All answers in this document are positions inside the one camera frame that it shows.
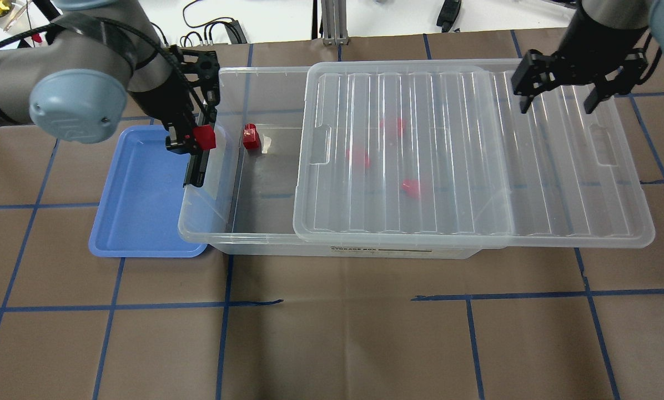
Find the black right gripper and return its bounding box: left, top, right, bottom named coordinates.
left=511, top=11, right=648, bottom=114

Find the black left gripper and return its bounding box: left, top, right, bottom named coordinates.
left=127, top=46, right=220, bottom=155

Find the clear ribbed box lid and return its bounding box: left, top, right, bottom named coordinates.
left=293, top=58, right=655, bottom=249

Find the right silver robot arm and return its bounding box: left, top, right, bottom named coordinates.
left=511, top=1, right=664, bottom=114

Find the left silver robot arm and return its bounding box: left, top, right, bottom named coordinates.
left=0, top=1, right=219, bottom=154

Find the red block with foil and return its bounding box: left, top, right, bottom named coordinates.
left=242, top=123, right=261, bottom=151

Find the clear plastic storage box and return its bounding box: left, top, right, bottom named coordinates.
left=177, top=67, right=517, bottom=259

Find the blue plastic tray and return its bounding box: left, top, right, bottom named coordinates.
left=88, top=125, right=206, bottom=258

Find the red block under lid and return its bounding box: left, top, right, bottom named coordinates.
left=401, top=179, right=424, bottom=200
left=346, top=146, right=371, bottom=171
left=379, top=117, right=406, bottom=138

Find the black box latch handle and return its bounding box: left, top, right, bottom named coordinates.
left=183, top=151, right=210, bottom=187

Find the aluminium frame post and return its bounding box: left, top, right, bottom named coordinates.
left=321, top=0, right=349, bottom=46

